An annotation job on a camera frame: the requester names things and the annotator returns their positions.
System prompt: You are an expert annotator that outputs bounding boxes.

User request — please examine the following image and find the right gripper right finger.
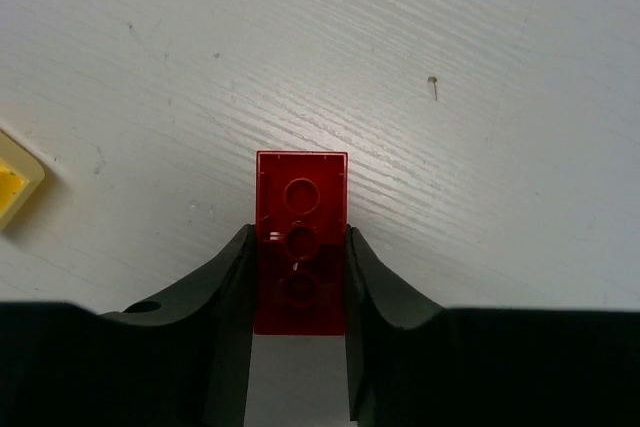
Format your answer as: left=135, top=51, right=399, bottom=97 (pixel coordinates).
left=344, top=228, right=639, bottom=426

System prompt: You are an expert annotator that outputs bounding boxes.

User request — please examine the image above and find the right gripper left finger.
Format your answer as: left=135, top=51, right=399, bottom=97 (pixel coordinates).
left=1, top=225, right=256, bottom=426

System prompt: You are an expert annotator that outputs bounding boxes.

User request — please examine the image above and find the red lego brick top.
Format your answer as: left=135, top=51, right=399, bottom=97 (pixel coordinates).
left=254, top=151, right=348, bottom=336

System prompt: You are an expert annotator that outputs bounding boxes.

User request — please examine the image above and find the yellow lego brick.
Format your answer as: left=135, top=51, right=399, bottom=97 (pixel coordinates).
left=1, top=125, right=47, bottom=234

